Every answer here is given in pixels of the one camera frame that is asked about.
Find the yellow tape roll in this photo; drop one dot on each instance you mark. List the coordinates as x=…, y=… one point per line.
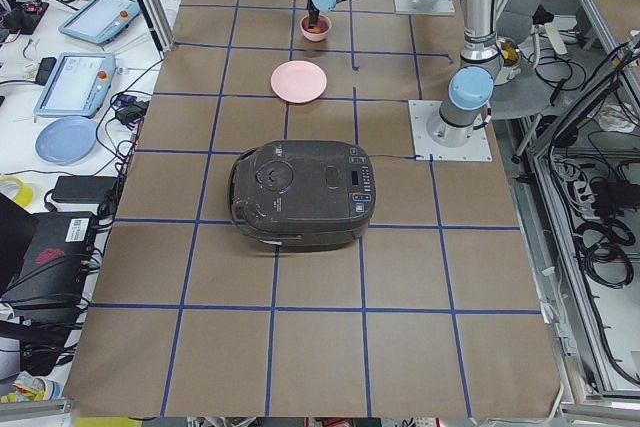
x=16, y=190

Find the black power adapter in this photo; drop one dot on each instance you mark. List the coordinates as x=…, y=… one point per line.
x=83, y=189

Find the near teach pendant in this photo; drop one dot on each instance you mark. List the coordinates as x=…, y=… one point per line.
x=77, y=86

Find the black computer box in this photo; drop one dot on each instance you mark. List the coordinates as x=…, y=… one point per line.
x=56, y=263

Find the teach pendant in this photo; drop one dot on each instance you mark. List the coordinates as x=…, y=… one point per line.
x=100, y=21
x=77, y=86

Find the blue plate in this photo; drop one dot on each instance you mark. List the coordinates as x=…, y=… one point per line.
x=66, y=140

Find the far teach pendant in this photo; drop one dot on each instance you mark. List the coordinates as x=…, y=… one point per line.
x=100, y=21

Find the glass bowl on chair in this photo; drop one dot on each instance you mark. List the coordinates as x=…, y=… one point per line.
x=511, y=61

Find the pink bowl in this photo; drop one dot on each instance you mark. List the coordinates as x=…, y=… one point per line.
x=322, y=21

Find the dark grey rice cooker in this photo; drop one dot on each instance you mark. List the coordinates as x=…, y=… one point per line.
x=302, y=193

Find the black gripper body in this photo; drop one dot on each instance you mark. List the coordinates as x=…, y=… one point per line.
x=313, y=15

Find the pink plate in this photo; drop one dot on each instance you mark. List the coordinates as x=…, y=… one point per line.
x=298, y=81

